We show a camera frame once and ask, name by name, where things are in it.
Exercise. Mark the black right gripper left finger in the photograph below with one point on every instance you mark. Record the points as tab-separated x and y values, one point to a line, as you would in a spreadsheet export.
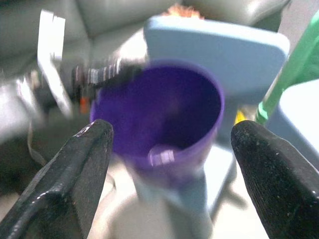
62	179

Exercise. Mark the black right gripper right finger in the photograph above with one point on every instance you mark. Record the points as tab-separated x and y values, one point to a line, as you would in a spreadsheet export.
279	184

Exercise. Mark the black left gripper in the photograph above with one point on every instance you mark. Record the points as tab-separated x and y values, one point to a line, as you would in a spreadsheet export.
79	82

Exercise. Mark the purple plastic rubbish bin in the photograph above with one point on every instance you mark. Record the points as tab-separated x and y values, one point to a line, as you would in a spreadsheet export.
159	112

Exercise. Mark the dark green leather sofa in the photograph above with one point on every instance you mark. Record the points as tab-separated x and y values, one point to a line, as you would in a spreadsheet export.
112	15

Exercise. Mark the small yellow object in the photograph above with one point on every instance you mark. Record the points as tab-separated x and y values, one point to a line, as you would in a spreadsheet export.
239	118

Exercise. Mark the peach crumpled cloth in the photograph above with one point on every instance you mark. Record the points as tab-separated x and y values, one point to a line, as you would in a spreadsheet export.
184	11

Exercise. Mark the green plastic stool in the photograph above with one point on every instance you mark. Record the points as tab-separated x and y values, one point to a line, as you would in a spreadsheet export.
304	59

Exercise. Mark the light blue plastic chair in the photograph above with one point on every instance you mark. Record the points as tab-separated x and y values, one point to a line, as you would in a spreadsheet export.
214	49

